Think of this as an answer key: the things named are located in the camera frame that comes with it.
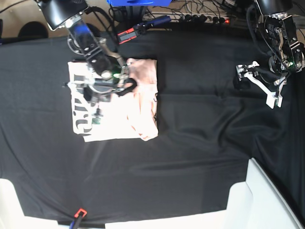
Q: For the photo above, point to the black tablecloth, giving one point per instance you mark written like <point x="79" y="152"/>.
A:
<point x="207" y="133"/>

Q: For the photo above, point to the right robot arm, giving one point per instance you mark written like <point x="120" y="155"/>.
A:
<point x="110" y="72"/>

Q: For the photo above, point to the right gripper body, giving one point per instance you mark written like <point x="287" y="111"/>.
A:
<point x="95" y="94"/>

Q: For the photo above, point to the blue-handled red black clamp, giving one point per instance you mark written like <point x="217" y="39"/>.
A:
<point x="141" y="28"/>

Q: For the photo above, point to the light pink T-shirt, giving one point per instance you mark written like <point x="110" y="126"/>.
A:
<point x="129" y="116"/>

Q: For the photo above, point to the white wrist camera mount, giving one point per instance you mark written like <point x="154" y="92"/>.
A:
<point x="267" y="88"/>
<point x="84" y="114"/>

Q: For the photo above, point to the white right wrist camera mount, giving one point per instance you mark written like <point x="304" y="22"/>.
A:
<point x="84" y="114"/>

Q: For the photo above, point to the red black clamp bottom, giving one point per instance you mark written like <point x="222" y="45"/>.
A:
<point x="78" y="217"/>

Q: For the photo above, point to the blue plastic object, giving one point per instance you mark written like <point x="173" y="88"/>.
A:
<point x="139" y="2"/>

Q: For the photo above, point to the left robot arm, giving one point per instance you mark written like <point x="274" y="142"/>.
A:
<point x="273" y="32"/>

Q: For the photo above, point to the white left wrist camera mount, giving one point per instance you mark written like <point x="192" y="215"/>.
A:
<point x="267" y="88"/>

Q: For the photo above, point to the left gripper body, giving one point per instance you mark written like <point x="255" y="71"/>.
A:
<point x="241" y="82"/>

